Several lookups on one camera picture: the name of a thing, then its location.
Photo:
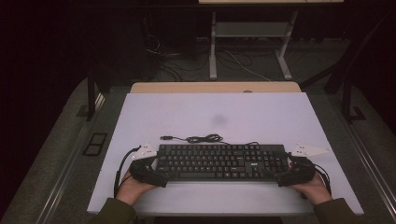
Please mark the black computer keyboard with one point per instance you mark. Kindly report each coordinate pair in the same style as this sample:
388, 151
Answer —
218, 161

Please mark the person's left hand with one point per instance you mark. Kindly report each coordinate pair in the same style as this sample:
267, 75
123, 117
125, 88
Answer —
130, 191

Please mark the black floor socket frame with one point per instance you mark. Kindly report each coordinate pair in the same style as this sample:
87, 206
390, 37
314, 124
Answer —
95, 144

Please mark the black metal stand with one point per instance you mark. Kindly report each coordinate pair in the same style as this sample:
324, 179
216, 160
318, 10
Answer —
347, 99

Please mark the person's right hand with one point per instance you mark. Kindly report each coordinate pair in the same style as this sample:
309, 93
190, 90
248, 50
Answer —
316, 191

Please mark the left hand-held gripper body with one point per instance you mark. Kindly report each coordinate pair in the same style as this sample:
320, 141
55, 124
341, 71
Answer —
141, 171

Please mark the grey metal desk frame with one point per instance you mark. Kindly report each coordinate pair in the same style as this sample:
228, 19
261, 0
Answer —
249, 29

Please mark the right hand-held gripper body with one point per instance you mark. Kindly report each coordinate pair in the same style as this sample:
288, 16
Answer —
303, 171

